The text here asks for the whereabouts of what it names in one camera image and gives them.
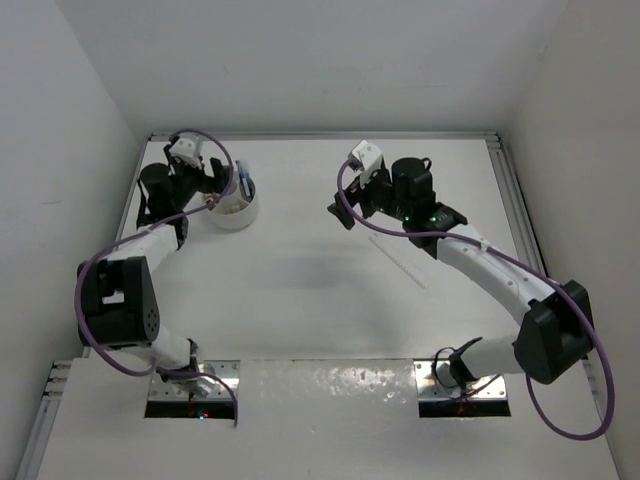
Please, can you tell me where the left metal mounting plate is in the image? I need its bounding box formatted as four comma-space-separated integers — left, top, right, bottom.
144, 360, 240, 420

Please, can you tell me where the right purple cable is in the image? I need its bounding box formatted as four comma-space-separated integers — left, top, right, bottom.
336, 159, 616, 441

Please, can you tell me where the white round compartment organizer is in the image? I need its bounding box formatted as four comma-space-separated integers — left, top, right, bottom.
208, 173, 259, 231

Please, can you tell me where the purple cable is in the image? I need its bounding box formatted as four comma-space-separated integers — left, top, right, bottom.
73, 129, 239, 427
336, 159, 616, 441

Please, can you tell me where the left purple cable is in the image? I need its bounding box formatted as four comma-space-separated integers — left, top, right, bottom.
73, 129, 239, 427

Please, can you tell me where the aluminium frame rail left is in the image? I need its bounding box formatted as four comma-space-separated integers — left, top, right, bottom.
15, 360, 72, 480

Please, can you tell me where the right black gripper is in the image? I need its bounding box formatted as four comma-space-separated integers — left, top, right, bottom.
328, 164, 410, 229

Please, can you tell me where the aluminium frame rail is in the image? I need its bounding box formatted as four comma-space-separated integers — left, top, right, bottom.
485, 134, 547, 274
15, 360, 72, 480

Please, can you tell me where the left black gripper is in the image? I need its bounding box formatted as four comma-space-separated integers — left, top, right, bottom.
165, 146, 230, 211

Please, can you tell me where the metal mounting plate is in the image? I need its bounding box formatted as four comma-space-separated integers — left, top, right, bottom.
144, 360, 240, 420
414, 359, 511, 419

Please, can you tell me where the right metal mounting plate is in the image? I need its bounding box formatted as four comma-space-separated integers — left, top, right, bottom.
414, 359, 511, 419

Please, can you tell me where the clear plastic ruler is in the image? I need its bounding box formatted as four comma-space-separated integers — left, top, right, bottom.
368, 233, 430, 290

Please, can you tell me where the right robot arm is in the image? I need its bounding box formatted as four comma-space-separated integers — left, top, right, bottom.
327, 157, 594, 389

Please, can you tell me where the dark blue pen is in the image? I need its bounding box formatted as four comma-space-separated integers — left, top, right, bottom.
236, 160, 252, 199

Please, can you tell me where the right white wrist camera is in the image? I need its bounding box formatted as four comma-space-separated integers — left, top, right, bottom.
348, 140, 384, 188

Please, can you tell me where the clear blue pen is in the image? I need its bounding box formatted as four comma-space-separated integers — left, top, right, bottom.
237, 160, 255, 201

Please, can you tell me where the aluminium frame rail right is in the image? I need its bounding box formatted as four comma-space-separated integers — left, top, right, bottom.
485, 134, 547, 274

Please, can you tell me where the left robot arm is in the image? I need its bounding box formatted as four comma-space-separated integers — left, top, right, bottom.
74, 136, 234, 389

